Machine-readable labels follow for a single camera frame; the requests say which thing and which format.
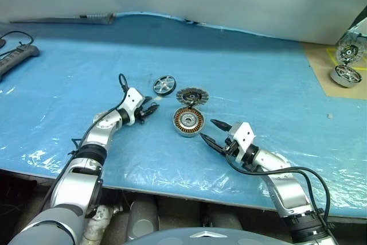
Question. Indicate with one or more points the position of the spare finned motor lid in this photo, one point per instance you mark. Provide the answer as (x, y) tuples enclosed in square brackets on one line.
[(349, 52)]

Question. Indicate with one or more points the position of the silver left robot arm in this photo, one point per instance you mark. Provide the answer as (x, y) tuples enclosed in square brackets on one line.
[(86, 153)]

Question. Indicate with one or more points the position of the large dark rounded shape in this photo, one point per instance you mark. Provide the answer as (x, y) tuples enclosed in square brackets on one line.
[(143, 219)]

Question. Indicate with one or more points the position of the small white scrap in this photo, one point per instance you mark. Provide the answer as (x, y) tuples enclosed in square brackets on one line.
[(330, 115)]

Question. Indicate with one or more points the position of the long grey metal bar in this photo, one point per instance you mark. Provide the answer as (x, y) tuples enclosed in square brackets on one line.
[(71, 19)]

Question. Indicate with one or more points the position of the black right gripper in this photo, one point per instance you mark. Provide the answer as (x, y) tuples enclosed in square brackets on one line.
[(230, 147)]

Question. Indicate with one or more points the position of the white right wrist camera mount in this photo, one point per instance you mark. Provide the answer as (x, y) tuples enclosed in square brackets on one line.
[(243, 136)]

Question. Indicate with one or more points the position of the silver spoked rotor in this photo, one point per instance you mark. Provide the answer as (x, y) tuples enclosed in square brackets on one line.
[(164, 85)]

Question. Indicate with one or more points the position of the grey power strip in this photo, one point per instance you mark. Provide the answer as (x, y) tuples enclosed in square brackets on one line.
[(17, 57)]

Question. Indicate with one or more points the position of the small beige tape piece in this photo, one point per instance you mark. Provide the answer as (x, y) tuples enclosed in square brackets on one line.
[(156, 99)]

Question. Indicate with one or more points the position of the white wrapped pipe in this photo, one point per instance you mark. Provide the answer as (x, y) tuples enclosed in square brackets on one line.
[(99, 222)]

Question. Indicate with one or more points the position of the silver motor housing copper windings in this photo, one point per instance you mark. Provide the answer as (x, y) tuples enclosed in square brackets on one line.
[(188, 123)]

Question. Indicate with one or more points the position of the finned silver motor lid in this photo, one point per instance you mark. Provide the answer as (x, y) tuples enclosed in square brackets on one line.
[(192, 95)]

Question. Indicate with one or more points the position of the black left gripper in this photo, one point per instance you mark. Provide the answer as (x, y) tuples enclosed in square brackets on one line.
[(142, 112)]

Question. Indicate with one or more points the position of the brown cardboard sheet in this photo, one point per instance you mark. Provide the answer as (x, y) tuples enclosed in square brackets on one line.
[(318, 67)]

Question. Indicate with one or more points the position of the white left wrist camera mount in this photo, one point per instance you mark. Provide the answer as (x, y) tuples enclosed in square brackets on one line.
[(133, 100)]

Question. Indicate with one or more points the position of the blue plastic table cover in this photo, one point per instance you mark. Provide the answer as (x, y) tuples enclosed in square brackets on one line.
[(86, 70)]

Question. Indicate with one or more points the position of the grey robot torso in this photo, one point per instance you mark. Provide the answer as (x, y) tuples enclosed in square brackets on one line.
[(206, 236)]

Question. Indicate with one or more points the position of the spare silver motor housing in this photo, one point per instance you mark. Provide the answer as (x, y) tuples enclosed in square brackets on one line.
[(347, 77)]

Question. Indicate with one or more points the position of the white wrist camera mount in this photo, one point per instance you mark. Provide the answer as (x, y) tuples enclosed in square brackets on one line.
[(133, 100), (243, 136)]

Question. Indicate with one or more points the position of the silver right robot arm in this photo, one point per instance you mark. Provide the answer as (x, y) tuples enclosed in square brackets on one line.
[(286, 182)]

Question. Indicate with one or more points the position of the shiny silver stand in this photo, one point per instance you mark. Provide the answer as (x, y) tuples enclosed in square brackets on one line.
[(357, 31)]

